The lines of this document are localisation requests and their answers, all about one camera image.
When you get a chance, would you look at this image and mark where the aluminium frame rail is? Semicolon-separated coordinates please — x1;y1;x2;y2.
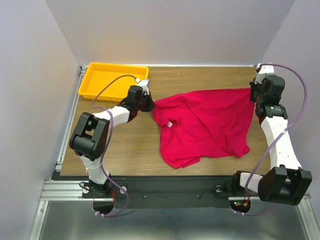
28;65;86;240

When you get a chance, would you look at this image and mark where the yellow plastic tray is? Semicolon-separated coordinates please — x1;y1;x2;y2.
78;62;149;102

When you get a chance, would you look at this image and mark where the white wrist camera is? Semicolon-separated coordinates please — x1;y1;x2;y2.
135;77;150;88
254;63;275;84

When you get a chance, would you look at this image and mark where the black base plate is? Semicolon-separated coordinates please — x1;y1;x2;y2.
82;175;253;216

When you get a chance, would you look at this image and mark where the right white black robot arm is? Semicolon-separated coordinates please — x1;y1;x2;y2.
230;74;313;206

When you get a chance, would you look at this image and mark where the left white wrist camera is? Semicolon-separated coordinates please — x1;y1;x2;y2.
135;77;150;88

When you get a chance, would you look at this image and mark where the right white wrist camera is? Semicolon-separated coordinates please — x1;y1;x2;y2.
254;63;275;84

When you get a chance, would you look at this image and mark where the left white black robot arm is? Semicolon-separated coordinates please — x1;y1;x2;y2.
69;80;155;197

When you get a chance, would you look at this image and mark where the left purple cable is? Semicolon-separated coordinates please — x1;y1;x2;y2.
91;74;141;218

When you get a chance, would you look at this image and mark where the red t shirt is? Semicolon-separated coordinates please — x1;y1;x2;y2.
152;88;254;169

